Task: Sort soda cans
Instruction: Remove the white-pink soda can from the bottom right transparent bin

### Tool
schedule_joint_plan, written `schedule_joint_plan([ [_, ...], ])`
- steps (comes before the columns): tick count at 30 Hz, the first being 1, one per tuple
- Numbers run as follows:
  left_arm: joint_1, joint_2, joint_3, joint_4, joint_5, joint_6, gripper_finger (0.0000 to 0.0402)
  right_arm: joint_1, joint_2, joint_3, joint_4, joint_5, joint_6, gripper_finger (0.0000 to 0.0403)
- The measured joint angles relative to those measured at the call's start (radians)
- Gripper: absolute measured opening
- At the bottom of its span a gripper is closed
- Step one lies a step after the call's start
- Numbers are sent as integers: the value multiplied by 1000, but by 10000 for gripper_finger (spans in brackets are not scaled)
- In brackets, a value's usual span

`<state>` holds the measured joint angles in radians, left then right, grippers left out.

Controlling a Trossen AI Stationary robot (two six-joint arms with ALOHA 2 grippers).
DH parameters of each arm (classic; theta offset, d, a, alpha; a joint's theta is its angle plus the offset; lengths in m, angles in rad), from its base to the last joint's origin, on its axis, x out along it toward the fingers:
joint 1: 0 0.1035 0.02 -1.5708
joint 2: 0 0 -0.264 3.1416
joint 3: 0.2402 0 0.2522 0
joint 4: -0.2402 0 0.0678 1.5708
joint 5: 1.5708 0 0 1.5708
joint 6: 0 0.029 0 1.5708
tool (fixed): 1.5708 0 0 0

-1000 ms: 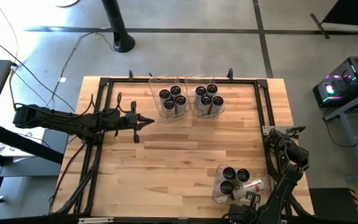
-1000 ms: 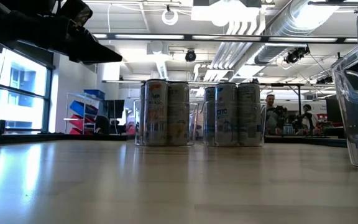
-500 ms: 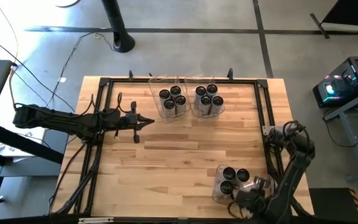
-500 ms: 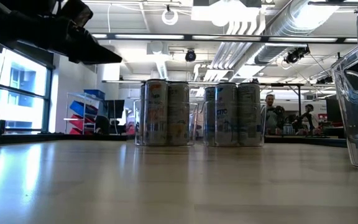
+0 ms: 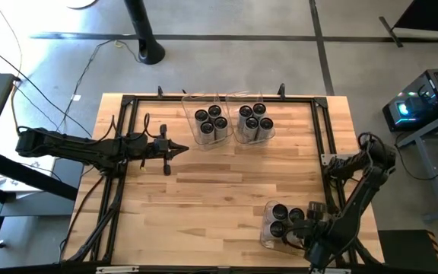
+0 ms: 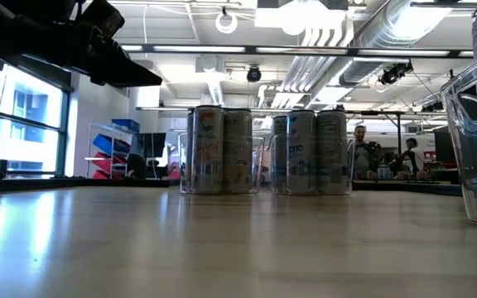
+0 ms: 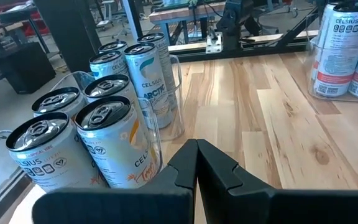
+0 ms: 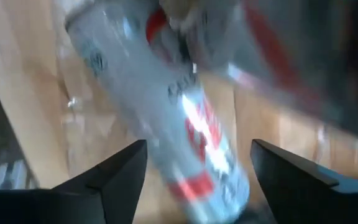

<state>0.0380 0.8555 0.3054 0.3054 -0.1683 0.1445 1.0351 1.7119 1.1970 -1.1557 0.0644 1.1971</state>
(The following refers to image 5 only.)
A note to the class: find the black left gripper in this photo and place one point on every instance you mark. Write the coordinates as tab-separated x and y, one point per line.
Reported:
158	148

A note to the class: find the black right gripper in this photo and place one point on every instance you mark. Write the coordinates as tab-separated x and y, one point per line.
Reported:
314	224

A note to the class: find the Celsius Tropical Vibe can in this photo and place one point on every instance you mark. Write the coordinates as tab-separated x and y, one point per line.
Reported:
296	214
221	122
201	115

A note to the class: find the clear plastic bin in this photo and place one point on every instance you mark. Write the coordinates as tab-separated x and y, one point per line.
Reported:
266	247
188	114
234	102

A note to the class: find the Celsius Arctic Vibe can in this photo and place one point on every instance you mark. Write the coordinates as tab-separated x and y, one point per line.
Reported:
277	228
280	212

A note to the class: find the Celsius Peach Vibe can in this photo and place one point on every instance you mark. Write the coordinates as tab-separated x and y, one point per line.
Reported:
207	127

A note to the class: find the silver Celsius can black lid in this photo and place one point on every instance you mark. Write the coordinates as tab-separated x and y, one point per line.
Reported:
214	110
259	108

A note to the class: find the Celsius can blue pink print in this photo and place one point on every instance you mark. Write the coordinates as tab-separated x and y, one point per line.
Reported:
245	111

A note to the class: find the Celsius can teal palm print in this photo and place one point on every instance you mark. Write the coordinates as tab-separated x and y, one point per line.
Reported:
251	123

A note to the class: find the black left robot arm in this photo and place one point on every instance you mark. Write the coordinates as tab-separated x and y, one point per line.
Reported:
82	146

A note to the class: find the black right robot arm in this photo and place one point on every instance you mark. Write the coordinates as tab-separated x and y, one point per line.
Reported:
356	213

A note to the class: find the white table edge label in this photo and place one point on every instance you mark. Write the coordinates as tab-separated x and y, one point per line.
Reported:
116	269
329	271

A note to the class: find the black table clamp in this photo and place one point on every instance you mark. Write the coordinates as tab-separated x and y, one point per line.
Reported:
160	91
281	89

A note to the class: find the black box hazard stripes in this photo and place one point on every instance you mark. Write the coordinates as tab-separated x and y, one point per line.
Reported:
405	251

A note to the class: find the white floor tag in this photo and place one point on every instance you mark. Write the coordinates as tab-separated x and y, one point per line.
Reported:
76	97

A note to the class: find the black tower fan stand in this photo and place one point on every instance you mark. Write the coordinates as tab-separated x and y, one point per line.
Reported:
143	30

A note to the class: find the grey metal stand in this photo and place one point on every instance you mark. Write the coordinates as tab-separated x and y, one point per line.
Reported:
431	171

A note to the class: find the white box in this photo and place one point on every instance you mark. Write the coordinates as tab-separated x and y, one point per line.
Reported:
32	179

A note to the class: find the black folding stand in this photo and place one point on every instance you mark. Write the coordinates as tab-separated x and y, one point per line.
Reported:
428	15

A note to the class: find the black metal table frame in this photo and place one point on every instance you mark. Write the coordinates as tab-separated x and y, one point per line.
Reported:
158	98

